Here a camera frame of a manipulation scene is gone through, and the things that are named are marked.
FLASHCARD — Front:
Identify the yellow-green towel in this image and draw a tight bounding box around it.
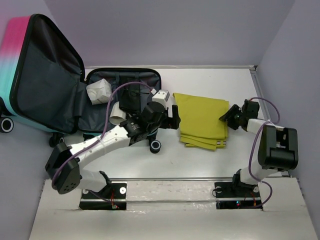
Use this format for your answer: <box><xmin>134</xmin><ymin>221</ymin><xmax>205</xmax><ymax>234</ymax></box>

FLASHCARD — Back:
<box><xmin>173</xmin><ymin>93</ymin><xmax>229</xmax><ymax>151</ymax></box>

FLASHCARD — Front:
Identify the white ceramic mug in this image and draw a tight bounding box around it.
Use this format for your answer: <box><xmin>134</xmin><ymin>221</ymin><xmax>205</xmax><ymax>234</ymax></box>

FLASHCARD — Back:
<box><xmin>109</xmin><ymin>102</ymin><xmax>127</xmax><ymax>126</ymax></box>

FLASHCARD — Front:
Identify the white plastic bag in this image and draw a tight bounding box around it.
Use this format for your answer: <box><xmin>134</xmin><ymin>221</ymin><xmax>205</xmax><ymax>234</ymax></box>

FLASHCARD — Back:
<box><xmin>86</xmin><ymin>78</ymin><xmax>112</xmax><ymax>105</ymax></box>

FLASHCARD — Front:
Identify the pink and teal kids suitcase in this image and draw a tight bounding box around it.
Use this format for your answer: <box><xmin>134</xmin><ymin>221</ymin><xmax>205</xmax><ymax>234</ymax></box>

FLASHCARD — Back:
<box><xmin>0</xmin><ymin>14</ymin><xmax>162</xmax><ymax>147</ymax></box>

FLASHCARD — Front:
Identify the black cloth pouch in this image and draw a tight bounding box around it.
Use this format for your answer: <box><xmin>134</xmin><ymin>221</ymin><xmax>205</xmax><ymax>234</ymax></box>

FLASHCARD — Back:
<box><xmin>119</xmin><ymin>84</ymin><xmax>151</xmax><ymax>115</ymax></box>

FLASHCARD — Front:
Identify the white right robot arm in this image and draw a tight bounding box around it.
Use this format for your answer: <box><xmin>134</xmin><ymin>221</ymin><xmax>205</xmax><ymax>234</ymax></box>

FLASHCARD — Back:
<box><xmin>212</xmin><ymin>97</ymin><xmax>299</xmax><ymax>198</ymax></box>

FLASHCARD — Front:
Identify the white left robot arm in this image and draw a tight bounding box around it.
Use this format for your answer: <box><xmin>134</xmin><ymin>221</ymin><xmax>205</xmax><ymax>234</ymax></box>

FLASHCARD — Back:
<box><xmin>45</xmin><ymin>101</ymin><xmax>181</xmax><ymax>198</ymax></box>

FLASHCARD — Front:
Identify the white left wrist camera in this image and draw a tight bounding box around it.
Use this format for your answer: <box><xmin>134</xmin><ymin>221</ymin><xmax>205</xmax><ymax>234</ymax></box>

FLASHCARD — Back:
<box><xmin>150</xmin><ymin>89</ymin><xmax>170</xmax><ymax>107</ymax></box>

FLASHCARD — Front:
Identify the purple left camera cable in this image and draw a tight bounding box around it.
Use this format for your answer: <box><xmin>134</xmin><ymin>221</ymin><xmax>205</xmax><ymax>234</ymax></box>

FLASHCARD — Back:
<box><xmin>51</xmin><ymin>81</ymin><xmax>157</xmax><ymax>191</ymax></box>

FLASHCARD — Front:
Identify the silver aluminium rail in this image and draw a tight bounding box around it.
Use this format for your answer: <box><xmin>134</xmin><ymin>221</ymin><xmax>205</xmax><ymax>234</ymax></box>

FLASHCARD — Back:
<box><xmin>110</xmin><ymin>177</ymin><xmax>233</xmax><ymax>182</ymax></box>

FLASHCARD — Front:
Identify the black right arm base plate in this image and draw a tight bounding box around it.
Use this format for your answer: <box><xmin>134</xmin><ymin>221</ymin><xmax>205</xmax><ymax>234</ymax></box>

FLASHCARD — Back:
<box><xmin>211</xmin><ymin>181</ymin><xmax>263</xmax><ymax>210</ymax></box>

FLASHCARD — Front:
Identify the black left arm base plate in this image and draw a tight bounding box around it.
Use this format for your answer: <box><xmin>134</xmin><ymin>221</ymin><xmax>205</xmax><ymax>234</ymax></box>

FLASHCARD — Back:
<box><xmin>79</xmin><ymin>181</ymin><xmax>127</xmax><ymax>211</ymax></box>

